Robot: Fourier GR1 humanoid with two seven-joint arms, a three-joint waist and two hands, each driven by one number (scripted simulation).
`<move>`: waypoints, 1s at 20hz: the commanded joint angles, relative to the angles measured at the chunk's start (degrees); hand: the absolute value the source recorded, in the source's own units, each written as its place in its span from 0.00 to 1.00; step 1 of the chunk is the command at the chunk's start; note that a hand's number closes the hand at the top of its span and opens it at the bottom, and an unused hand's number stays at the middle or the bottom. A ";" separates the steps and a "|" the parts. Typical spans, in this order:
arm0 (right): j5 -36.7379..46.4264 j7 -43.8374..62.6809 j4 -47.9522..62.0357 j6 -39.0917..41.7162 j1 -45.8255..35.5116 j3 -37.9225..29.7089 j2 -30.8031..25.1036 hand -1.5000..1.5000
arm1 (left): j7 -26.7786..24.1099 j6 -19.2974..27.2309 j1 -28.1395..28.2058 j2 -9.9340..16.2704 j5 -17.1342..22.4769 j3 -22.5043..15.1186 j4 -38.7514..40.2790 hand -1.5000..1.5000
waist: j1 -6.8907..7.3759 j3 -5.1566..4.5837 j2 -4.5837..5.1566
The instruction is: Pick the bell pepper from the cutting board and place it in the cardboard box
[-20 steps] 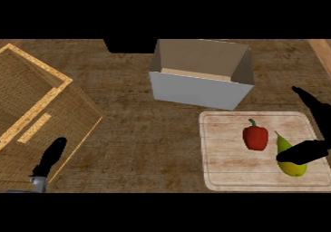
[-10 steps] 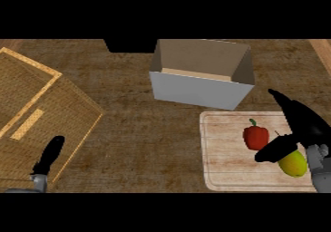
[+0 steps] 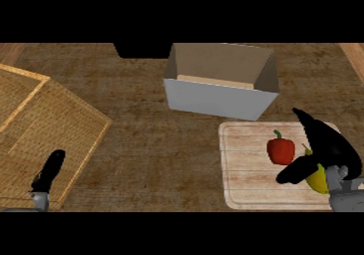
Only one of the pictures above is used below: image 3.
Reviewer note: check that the pale wooden plank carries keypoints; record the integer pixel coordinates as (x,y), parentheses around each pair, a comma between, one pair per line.
(359,58)

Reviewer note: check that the black appliance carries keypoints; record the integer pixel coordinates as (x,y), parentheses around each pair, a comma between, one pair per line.
(143,50)

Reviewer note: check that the open cardboard box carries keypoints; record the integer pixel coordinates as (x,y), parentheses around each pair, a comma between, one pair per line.
(224,83)

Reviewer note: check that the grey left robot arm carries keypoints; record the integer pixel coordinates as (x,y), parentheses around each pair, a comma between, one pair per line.
(36,202)

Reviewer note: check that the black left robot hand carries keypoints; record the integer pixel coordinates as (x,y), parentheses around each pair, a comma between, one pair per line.
(50,172)

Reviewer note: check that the pale wooden cutting board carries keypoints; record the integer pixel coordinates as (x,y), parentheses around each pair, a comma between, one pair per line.
(254,166)

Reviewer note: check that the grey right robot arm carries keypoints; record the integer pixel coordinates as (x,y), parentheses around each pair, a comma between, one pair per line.
(348,194)

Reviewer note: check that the large wicker basket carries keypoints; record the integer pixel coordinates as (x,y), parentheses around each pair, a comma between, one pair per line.
(38,132)

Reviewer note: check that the red bell pepper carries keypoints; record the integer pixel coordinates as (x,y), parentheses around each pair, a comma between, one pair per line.
(282,151)

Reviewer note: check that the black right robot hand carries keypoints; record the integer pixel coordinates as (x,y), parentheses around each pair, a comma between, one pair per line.
(326,142)

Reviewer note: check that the yellow bell pepper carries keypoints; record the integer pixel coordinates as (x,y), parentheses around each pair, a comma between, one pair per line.
(319,181)

